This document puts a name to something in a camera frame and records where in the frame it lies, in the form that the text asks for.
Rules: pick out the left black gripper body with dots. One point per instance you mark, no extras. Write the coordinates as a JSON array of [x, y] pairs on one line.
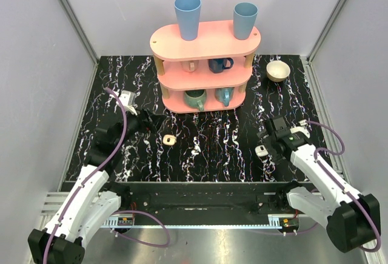
[[142, 120]]

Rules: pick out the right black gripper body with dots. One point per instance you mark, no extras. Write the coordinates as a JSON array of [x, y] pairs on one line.
[[268, 142]]

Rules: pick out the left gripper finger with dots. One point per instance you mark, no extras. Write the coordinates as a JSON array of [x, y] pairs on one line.
[[153, 120], [152, 128]]

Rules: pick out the white earbud charging case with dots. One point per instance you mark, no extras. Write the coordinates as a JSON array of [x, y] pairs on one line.
[[261, 151]]

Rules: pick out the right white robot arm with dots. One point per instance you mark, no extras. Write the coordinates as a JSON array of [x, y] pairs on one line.
[[351, 219]]

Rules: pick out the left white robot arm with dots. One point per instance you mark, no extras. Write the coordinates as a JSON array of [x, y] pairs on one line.
[[93, 201]]

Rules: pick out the green ceramic mug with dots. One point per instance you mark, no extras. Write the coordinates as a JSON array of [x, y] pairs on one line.
[[195, 99]]

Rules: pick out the beige mug on shelf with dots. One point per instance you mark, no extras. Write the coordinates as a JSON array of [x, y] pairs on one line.
[[189, 66]]

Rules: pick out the light blue butterfly mug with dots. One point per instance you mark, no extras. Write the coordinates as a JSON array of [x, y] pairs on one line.
[[224, 95]]

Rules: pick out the cream ceramic bowl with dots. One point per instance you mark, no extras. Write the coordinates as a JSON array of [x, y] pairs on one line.
[[277, 71]]

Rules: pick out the pink three-tier wooden shelf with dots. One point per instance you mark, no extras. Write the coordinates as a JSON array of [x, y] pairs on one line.
[[215, 40]]

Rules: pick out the dark blue faceted mug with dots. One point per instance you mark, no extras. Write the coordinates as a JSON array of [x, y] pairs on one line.
[[220, 64]]

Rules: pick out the left blue plastic cup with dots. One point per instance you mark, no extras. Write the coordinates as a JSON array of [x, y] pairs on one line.
[[188, 14]]

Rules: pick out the blue plastic cup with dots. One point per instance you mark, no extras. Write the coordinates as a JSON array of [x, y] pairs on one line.
[[188, 14], [244, 17]]

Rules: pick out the right blue plastic cup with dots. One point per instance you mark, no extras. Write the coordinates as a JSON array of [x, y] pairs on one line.
[[244, 17]]

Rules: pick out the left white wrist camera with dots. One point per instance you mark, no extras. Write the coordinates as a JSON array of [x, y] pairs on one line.
[[127, 99]]

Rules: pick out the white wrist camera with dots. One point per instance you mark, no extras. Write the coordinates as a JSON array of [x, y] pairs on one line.
[[127, 99], [301, 127]]

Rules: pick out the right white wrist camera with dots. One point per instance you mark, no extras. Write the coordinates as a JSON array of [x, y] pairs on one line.
[[301, 127]]

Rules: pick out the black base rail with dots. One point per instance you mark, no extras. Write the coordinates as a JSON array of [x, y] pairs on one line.
[[256, 196]]

